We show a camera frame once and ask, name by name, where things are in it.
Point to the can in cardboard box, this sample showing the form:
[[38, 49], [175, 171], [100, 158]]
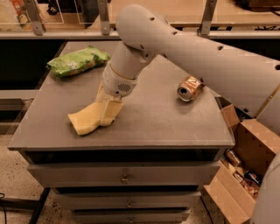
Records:
[[232, 158]]

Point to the cardboard box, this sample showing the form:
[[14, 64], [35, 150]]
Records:
[[234, 189]]

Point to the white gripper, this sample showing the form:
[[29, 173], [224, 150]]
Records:
[[117, 82]]

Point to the green rice chip bag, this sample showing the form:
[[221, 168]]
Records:
[[77, 62]]

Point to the yellow sponge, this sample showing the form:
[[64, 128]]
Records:
[[89, 119]]

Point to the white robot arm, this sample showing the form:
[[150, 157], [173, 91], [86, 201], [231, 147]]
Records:
[[250, 81]]

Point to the blue can in box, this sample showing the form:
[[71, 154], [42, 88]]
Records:
[[252, 177]]

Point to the snack packets in box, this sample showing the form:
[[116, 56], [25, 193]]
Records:
[[251, 188]]

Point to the gold soda can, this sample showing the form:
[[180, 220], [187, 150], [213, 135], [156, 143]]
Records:
[[189, 89]]

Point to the grey drawer cabinet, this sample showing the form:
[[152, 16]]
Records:
[[149, 165]]

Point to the metal shelf rail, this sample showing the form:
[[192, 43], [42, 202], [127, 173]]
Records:
[[214, 19]]

